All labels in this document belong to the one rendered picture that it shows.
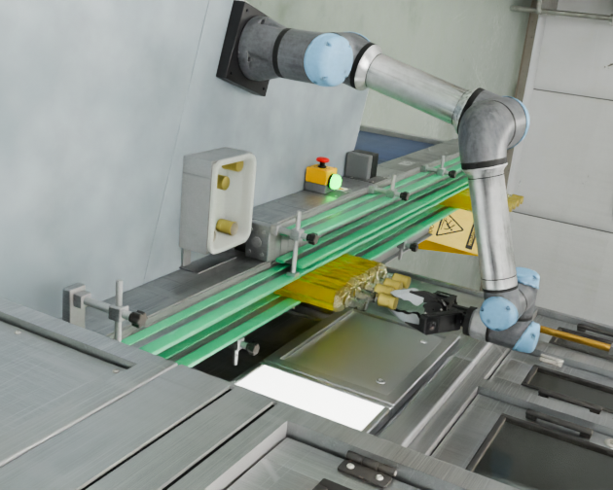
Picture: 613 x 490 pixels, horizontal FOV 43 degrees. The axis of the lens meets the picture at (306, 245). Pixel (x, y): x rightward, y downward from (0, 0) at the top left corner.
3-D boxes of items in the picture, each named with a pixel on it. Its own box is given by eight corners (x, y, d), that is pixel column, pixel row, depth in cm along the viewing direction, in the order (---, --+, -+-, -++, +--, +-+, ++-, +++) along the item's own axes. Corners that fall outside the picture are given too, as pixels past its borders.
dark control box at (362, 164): (342, 175, 257) (366, 180, 253) (345, 152, 255) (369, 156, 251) (353, 171, 264) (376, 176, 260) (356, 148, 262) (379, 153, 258)
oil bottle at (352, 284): (280, 285, 207) (352, 306, 198) (281, 264, 205) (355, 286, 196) (290, 279, 212) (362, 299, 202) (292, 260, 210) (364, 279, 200)
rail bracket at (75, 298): (38, 344, 146) (131, 381, 136) (37, 260, 141) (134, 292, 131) (57, 335, 150) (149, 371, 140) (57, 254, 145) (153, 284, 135)
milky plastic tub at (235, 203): (179, 248, 184) (209, 257, 180) (184, 155, 177) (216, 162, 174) (222, 232, 199) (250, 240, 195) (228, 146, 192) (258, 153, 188)
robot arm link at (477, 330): (483, 346, 184) (488, 314, 182) (464, 340, 186) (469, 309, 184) (491, 335, 191) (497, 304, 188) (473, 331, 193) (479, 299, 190)
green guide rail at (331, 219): (277, 234, 198) (305, 241, 194) (277, 230, 198) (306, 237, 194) (479, 150, 346) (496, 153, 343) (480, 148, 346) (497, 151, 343)
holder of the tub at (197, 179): (177, 268, 186) (204, 276, 183) (183, 156, 178) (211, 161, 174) (219, 252, 201) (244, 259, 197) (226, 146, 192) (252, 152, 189)
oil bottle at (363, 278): (291, 279, 212) (362, 299, 202) (293, 260, 210) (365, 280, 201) (301, 274, 216) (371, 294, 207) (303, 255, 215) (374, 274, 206)
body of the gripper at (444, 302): (430, 316, 199) (476, 330, 194) (417, 327, 192) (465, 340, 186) (435, 288, 196) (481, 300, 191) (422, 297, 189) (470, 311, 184)
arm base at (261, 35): (252, 4, 182) (287, 9, 177) (280, 33, 195) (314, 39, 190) (230, 63, 180) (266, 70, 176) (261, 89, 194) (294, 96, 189)
